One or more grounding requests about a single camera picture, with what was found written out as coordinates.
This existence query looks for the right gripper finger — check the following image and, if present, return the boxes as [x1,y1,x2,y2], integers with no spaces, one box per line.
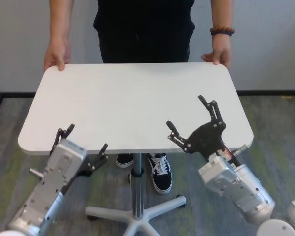
[197,95,225,126]
[165,120,192,153]

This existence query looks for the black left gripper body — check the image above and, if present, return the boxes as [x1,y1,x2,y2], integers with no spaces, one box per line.
[60,162,94,198]

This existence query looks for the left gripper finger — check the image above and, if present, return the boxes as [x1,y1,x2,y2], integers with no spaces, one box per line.
[88,143,109,171]
[49,123,76,156]

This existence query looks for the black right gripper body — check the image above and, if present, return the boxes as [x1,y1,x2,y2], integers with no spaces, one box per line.
[185,122,242,170]

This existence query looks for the silver table pole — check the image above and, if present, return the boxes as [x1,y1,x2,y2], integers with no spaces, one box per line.
[131,153,145,221]

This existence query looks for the white rectangular table top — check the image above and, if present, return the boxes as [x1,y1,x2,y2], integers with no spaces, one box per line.
[17,62,255,156]

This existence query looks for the person's right forearm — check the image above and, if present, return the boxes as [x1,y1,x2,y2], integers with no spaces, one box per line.
[49,0,77,44]

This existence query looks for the person's left forearm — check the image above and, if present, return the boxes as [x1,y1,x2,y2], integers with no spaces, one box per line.
[210,0,233,29]

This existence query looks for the person's left hand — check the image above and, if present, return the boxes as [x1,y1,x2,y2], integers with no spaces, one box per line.
[201,36,233,69]

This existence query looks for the person's right hand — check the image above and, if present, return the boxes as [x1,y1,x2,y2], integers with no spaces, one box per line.
[43,38,71,72]

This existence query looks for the person's right black sneaker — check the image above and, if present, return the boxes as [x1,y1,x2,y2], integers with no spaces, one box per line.
[116,153,135,169]

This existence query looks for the person's black sneaker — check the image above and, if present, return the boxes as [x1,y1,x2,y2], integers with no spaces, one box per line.
[147,152,173,195]
[116,153,135,169]

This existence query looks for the person's left black sneaker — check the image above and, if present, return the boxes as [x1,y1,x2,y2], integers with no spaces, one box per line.
[147,152,173,195]

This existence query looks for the black shorts of person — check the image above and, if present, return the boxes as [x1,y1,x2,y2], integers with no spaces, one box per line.
[100,45,190,63]

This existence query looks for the black shirt of person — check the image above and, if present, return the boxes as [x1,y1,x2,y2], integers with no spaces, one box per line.
[92,0,196,50]

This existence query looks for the black wall baseboard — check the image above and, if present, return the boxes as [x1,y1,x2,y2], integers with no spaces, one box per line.
[0,91,295,97]

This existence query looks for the brown wooden bead bracelet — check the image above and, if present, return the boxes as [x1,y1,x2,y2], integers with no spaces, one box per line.
[210,26,236,37]

